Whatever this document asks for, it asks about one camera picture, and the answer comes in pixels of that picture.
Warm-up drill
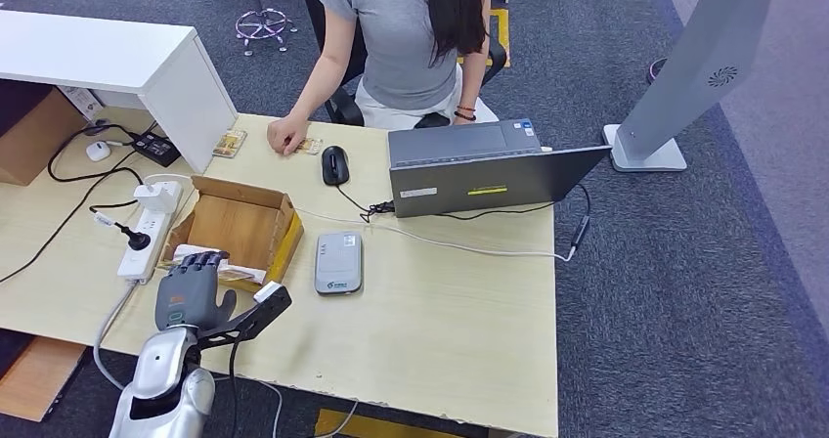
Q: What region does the white desk shelf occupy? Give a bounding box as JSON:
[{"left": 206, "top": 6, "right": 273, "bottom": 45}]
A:
[{"left": 0, "top": 8, "right": 240, "bottom": 175}]

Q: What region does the black computer mouse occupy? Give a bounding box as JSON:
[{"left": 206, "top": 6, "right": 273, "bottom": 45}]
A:
[{"left": 321, "top": 145, "right": 351, "bottom": 187}]

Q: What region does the black camera bracket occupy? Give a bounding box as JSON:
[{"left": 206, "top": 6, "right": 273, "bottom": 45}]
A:
[{"left": 194, "top": 285, "right": 294, "bottom": 352}]

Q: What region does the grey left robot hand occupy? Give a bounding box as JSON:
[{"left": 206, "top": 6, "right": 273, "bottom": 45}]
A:
[{"left": 153, "top": 250, "right": 239, "bottom": 334}]

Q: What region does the black power plug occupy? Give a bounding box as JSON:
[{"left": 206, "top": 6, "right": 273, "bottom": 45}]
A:
[{"left": 114, "top": 222, "right": 153, "bottom": 252}]

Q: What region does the person's right hand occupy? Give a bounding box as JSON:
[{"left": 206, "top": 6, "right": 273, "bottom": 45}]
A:
[{"left": 266, "top": 113, "right": 312, "bottom": 157}]

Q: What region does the black mouse cable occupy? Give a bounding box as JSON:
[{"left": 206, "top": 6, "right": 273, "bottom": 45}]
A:
[{"left": 335, "top": 184, "right": 396, "bottom": 224}]

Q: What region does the black power cable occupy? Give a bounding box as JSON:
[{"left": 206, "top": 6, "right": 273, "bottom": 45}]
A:
[{"left": 0, "top": 121, "right": 160, "bottom": 285}]

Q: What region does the grey kiosk stand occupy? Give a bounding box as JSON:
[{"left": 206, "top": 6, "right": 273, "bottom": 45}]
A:
[{"left": 602, "top": 0, "right": 810, "bottom": 174}]

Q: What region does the white wrapped wad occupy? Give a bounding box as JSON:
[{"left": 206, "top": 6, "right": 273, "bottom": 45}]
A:
[{"left": 173, "top": 243, "right": 268, "bottom": 285}]

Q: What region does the person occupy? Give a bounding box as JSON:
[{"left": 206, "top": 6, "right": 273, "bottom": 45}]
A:
[{"left": 266, "top": 0, "right": 502, "bottom": 157}]

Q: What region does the patterned card stack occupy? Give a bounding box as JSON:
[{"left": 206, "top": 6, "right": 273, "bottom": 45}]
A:
[{"left": 212, "top": 129, "right": 248, "bottom": 159}]

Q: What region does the open wooden box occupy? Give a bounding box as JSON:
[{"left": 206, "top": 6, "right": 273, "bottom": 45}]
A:
[{"left": 158, "top": 174, "right": 306, "bottom": 294}]

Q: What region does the brown cardboard box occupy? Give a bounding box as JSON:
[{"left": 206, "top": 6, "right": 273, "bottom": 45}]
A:
[{"left": 0, "top": 88, "right": 90, "bottom": 188}]

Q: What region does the chrome chair base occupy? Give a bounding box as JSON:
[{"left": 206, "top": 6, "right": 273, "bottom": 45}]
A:
[{"left": 234, "top": 7, "right": 299, "bottom": 58}]

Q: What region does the grey power strip cord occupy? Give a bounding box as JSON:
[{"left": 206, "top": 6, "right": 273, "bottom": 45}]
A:
[{"left": 92, "top": 281, "right": 141, "bottom": 392}]

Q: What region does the black office chair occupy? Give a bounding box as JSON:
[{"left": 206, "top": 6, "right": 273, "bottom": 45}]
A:
[{"left": 294, "top": 0, "right": 508, "bottom": 130}]

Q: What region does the printed paper label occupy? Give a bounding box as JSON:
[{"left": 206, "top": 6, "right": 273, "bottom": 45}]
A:
[{"left": 58, "top": 85, "right": 105, "bottom": 122}]

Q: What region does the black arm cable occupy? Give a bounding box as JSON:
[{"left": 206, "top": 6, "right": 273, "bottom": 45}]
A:
[{"left": 226, "top": 340, "right": 242, "bottom": 438}]

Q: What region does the black power adapter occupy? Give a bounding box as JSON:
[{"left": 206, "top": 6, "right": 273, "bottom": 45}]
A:
[{"left": 131, "top": 131, "right": 183, "bottom": 169}]

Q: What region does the white USB charger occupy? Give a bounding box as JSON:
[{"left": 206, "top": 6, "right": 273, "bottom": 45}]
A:
[{"left": 133, "top": 181, "right": 184, "bottom": 215}]

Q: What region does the grey card reader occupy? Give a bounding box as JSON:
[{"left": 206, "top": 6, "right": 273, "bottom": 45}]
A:
[{"left": 314, "top": 231, "right": 364, "bottom": 296}]

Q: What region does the black laptop adapter cable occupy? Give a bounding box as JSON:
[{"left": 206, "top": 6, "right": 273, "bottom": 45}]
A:
[{"left": 433, "top": 182, "right": 592, "bottom": 251}]

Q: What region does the grey laptop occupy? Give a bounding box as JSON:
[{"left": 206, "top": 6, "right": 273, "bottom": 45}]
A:
[{"left": 387, "top": 118, "right": 613, "bottom": 219}]

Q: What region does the brown wooden board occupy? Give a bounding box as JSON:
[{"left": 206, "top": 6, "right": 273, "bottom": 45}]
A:
[{"left": 0, "top": 336, "right": 89, "bottom": 423}]

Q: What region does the white power strip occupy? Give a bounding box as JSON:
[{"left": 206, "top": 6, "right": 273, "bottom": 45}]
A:
[{"left": 116, "top": 192, "right": 175, "bottom": 285}]

